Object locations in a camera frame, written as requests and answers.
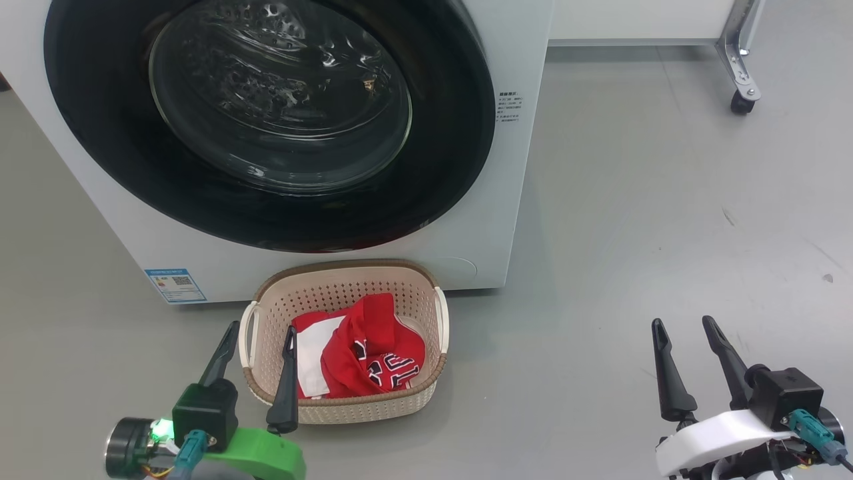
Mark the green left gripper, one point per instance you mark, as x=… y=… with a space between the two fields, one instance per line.
x=266 y=456

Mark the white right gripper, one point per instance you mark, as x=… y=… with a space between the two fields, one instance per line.
x=720 y=440

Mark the red and white jersey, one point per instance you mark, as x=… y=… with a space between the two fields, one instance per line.
x=360 y=346

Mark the black washing machine glass door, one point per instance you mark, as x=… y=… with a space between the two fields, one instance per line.
x=100 y=133

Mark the white front-load washing machine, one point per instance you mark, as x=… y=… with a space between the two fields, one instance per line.
x=226 y=273

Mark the beige perforated laundry basket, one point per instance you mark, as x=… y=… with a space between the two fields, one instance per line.
x=333 y=286

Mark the blue energy label sticker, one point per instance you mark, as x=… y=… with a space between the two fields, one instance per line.
x=174 y=285

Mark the black caster wheel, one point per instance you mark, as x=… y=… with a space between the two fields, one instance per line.
x=742 y=103

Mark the metal cart leg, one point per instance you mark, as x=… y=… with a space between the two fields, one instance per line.
x=736 y=60

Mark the white cabinet panel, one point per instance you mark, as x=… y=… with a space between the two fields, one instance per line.
x=633 y=20

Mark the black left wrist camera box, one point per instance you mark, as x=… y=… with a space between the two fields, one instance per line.
x=203 y=413

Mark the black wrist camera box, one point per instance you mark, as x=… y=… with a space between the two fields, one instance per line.
x=793 y=396
x=203 y=413

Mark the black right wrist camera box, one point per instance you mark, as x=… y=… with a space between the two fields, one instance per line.
x=793 y=396

